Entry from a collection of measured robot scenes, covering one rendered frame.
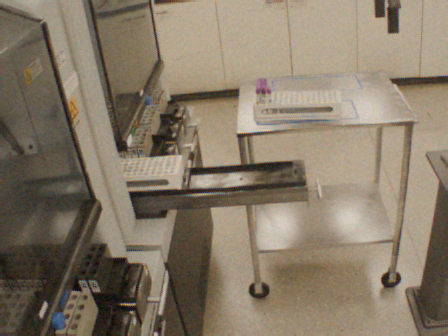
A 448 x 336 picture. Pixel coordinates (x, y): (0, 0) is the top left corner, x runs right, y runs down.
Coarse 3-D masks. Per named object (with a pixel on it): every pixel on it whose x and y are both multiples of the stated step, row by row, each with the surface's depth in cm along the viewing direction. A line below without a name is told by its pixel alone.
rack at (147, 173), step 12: (168, 156) 140; (180, 156) 140; (132, 168) 137; (144, 168) 136; (156, 168) 135; (168, 168) 135; (180, 168) 136; (132, 180) 133; (144, 180) 141; (156, 180) 141; (168, 180) 133; (180, 180) 135
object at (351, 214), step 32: (352, 96) 172; (384, 96) 170; (256, 128) 159; (288, 128) 157; (320, 128) 156; (352, 128) 155; (352, 192) 211; (256, 224) 201; (288, 224) 198; (320, 224) 195; (352, 224) 193; (384, 224) 190; (256, 256) 186; (256, 288) 195
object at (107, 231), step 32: (0, 0) 80; (32, 0) 81; (64, 32) 94; (64, 64) 93; (96, 160) 108; (96, 192) 107; (128, 256) 123; (160, 256) 124; (160, 288) 121; (160, 320) 119
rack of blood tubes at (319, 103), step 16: (272, 96) 165; (288, 96) 163; (304, 96) 162; (320, 96) 161; (336, 96) 160; (256, 112) 161; (272, 112) 162; (288, 112) 161; (304, 112) 164; (320, 112) 163; (336, 112) 157
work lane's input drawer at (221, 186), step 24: (192, 168) 143; (216, 168) 142; (240, 168) 142; (264, 168) 141; (288, 168) 140; (144, 192) 135; (168, 192) 134; (192, 192) 134; (216, 192) 133; (240, 192) 132; (264, 192) 132; (288, 192) 131
